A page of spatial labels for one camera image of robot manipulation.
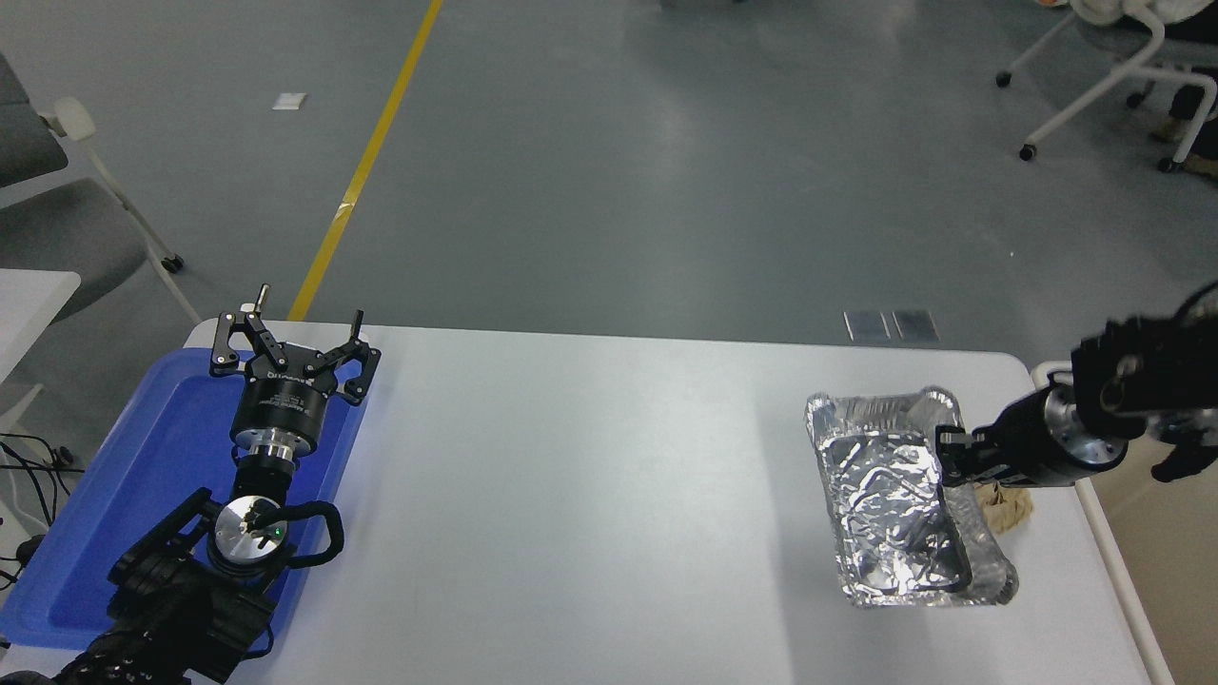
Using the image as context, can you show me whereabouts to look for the silver foil tray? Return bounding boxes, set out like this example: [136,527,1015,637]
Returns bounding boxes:
[805,385,1019,608]

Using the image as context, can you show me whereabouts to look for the black floor cables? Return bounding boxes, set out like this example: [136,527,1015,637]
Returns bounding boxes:
[0,433,87,596]

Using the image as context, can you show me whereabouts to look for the small white side table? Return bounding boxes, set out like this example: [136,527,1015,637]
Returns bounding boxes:
[0,269,82,439]

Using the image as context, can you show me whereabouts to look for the grey office chair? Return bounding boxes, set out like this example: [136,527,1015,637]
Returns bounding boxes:
[0,52,201,326]

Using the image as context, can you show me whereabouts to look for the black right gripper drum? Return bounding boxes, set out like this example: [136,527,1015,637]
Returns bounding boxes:
[983,391,1077,489]

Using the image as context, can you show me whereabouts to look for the large pale bin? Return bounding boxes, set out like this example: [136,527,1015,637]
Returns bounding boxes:
[1031,360,1218,685]

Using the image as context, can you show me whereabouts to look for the crumpled tan paper ball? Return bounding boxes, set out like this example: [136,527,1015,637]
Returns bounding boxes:
[975,480,1035,535]

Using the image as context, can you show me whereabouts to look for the white frame wheeled chair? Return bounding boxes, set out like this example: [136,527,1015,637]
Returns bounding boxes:
[994,0,1218,174]

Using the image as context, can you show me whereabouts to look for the blue plastic tray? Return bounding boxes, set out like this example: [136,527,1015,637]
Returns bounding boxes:
[0,346,372,653]

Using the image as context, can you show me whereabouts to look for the yellow floor tape line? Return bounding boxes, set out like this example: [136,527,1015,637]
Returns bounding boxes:
[287,0,444,323]

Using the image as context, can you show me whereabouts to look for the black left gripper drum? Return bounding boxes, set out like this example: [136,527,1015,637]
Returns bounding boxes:
[231,354,336,442]

